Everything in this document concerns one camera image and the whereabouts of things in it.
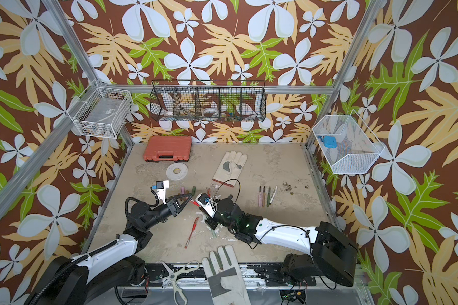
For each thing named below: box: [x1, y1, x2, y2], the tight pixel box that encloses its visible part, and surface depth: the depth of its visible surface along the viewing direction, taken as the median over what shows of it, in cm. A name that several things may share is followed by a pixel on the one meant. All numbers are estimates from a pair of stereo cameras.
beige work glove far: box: [212, 150, 248, 188], surface depth 110 cm
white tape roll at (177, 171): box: [166, 162, 189, 182], surface depth 110 cm
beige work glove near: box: [201, 244, 252, 305], surface depth 75 cm
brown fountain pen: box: [262, 185, 267, 208], surface depth 98 cm
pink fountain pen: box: [258, 185, 263, 208], surface depth 98 cm
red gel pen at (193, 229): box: [184, 216, 200, 250], surface depth 88 cm
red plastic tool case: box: [143, 135, 193, 163], surface depth 120 cm
